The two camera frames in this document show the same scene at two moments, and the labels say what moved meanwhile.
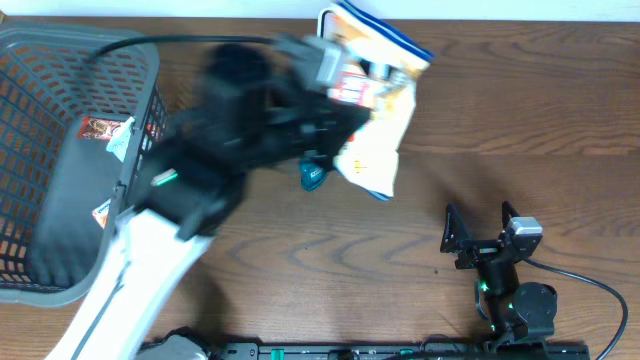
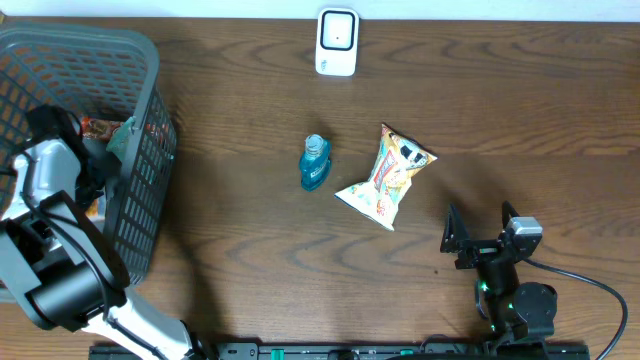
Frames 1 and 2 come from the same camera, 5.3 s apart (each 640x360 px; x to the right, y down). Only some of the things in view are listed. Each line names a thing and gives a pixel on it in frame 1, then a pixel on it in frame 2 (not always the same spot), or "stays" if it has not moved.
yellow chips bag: [381, 71] -> [381, 198]
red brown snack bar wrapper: [97, 128] stays
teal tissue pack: [120, 137] stays
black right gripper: [480, 251] stays
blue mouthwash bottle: [312, 175] stays
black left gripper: [324, 128] -> [91, 172]
